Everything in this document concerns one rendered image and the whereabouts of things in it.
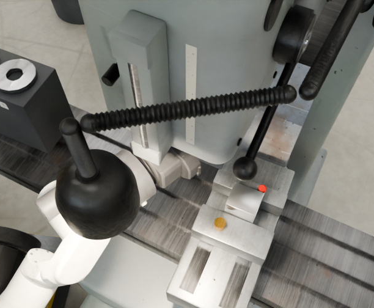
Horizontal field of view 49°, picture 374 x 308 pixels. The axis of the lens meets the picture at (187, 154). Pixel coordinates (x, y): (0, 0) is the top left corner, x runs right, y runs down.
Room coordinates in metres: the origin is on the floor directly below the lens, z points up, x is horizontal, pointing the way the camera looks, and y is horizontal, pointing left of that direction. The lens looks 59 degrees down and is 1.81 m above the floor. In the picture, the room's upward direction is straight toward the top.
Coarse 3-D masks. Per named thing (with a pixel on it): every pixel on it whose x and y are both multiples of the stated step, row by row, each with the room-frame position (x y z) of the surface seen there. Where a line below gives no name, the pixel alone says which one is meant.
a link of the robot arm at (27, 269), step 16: (64, 240) 0.19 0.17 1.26; (80, 240) 0.19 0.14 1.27; (96, 240) 0.20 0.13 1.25; (32, 256) 0.19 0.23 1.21; (48, 256) 0.20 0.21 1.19; (64, 256) 0.17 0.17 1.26; (80, 256) 0.18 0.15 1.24; (96, 256) 0.19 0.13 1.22; (32, 272) 0.16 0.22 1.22; (48, 272) 0.16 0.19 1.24; (64, 272) 0.16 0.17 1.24; (80, 272) 0.16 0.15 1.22; (48, 288) 0.15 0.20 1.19
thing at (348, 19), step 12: (348, 0) 0.29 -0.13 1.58; (360, 0) 0.28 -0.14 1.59; (348, 12) 0.27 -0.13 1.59; (336, 24) 0.26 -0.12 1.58; (348, 24) 0.26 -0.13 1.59; (336, 36) 0.24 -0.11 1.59; (324, 48) 0.23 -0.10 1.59; (336, 48) 0.23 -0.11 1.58; (324, 60) 0.22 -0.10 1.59; (312, 72) 0.21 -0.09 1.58; (324, 72) 0.21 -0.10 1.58; (312, 84) 0.19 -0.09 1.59; (300, 96) 0.19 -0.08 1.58; (312, 96) 0.19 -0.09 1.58
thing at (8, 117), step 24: (0, 48) 0.69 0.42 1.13; (0, 72) 0.61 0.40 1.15; (24, 72) 0.61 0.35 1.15; (48, 72) 0.62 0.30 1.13; (0, 96) 0.55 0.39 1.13; (24, 96) 0.55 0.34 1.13; (48, 96) 0.59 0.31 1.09; (0, 120) 0.57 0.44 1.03; (24, 120) 0.53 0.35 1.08; (48, 120) 0.56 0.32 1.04; (48, 144) 0.54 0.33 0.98
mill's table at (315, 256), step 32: (0, 160) 0.51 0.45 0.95; (32, 160) 0.52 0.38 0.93; (64, 160) 0.51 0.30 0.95; (160, 192) 0.43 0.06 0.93; (192, 192) 0.42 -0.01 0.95; (160, 224) 0.34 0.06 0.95; (192, 224) 0.34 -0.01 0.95; (288, 224) 0.35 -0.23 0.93; (320, 224) 0.34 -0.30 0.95; (288, 256) 0.27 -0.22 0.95; (320, 256) 0.27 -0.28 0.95; (352, 256) 0.27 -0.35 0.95; (256, 288) 0.20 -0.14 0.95; (288, 288) 0.20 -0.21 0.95; (320, 288) 0.20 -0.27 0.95; (352, 288) 0.20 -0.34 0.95
